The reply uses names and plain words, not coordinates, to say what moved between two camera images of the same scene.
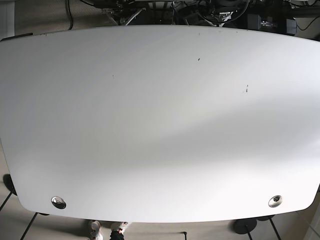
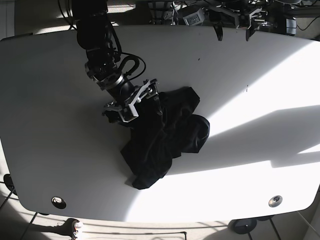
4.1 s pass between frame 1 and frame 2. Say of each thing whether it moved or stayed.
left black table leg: stayed
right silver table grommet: stayed
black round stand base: stayed
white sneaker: moved
